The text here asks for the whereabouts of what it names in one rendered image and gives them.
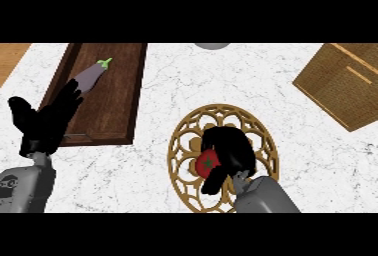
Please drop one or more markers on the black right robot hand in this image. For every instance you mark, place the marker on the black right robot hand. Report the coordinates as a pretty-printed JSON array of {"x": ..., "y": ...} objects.
[{"x": 231, "y": 146}]

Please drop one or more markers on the grey round object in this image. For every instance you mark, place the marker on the grey round object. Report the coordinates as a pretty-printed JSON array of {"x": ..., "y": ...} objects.
[{"x": 213, "y": 46}]

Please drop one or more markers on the gold round openwork placemat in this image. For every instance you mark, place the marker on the gold round openwork placemat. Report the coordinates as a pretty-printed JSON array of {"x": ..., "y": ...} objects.
[{"x": 185, "y": 146}]

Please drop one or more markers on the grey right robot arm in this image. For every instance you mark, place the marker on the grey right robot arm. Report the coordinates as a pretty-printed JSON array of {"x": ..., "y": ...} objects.
[{"x": 263, "y": 195}]

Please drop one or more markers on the light wooden board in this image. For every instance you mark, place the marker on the light wooden board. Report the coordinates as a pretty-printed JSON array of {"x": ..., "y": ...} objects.
[{"x": 9, "y": 60}]

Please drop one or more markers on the dark wooden tray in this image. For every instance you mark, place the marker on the dark wooden tray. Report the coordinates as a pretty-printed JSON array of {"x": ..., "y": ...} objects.
[{"x": 111, "y": 100}]

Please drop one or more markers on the red tomato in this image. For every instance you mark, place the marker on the red tomato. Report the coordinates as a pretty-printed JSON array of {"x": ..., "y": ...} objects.
[{"x": 206, "y": 164}]

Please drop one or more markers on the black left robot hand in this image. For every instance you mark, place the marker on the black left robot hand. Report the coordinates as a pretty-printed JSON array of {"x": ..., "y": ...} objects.
[{"x": 46, "y": 118}]

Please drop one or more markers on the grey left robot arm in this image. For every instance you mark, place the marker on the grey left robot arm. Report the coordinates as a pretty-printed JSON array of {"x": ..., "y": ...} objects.
[{"x": 27, "y": 186}]

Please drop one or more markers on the purple eggplant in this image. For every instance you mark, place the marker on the purple eggplant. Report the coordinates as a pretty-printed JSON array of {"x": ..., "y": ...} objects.
[{"x": 89, "y": 76}]

